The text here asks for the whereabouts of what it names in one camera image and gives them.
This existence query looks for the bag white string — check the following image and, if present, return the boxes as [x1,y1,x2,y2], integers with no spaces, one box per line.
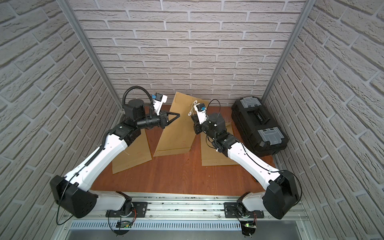
[187,100,199,117]

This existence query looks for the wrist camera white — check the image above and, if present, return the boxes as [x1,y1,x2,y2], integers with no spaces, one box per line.
[152,93,168,115]
[194,103,208,125]

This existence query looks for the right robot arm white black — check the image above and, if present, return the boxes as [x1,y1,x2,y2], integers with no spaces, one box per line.
[188,112,301,220]

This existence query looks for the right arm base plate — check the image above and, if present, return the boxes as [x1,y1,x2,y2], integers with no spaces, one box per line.
[224,202,265,219]

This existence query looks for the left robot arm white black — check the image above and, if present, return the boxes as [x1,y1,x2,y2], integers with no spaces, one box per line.
[50,86,173,219]

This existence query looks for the aluminium rail frame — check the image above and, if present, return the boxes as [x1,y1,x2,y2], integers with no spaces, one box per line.
[53,193,316,240]

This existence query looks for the brown kraft file bag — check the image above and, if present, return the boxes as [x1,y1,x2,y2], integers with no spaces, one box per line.
[200,132,238,167]

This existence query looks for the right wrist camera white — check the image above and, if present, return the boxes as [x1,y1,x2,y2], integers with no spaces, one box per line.
[194,103,208,125]

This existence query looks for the black plastic toolbox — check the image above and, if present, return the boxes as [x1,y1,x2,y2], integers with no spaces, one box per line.
[232,97,289,157]

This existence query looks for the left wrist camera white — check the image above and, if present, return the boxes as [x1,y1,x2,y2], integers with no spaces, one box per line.
[152,93,168,115]

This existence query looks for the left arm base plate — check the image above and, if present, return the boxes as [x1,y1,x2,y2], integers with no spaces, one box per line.
[106,202,148,218]

